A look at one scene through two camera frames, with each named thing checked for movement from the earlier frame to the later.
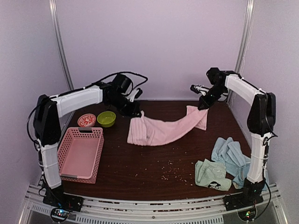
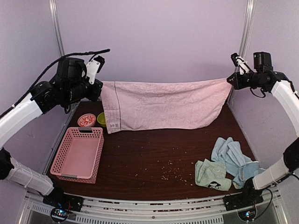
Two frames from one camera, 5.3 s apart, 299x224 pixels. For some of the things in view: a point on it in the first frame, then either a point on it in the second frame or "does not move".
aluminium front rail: (206, 211) does not move
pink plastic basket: (79, 154) does not move
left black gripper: (131, 112) → (94, 95)
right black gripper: (208, 102) → (238, 84)
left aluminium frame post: (53, 4) does not move
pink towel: (143, 131) → (133, 105)
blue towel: (228, 152) does not move
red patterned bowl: (86, 120) does not move
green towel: (212, 175) does not move
